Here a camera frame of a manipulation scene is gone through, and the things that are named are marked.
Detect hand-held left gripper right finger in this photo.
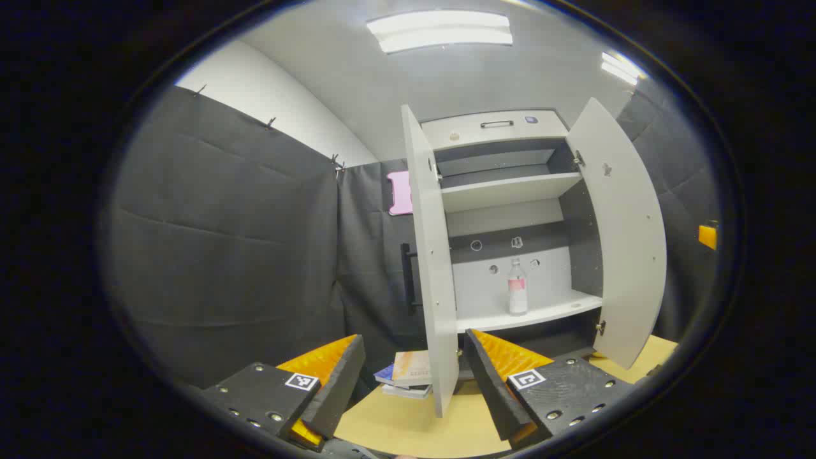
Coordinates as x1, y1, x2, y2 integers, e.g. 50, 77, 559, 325
463, 328, 638, 450

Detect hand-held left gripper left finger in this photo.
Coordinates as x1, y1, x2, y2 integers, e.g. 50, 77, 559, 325
203, 333, 367, 453

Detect white cabinet door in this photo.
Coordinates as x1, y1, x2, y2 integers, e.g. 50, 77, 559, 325
564, 97, 668, 370
400, 104, 461, 419

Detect clear plastic bottle pink label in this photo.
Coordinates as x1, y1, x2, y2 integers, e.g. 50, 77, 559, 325
507, 257, 530, 316

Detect white and grey cabinet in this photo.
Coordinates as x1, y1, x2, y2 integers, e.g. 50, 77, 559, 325
418, 110, 606, 361

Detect white book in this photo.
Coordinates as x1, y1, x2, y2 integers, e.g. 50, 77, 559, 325
381, 384, 433, 400

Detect beige book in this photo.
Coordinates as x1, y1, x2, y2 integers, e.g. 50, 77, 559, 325
391, 349, 434, 388

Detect small ceiling light panel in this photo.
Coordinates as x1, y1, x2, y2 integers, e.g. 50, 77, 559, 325
599, 51, 646, 87

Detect long ceiling light panel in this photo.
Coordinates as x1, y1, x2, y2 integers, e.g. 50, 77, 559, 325
367, 10, 514, 55

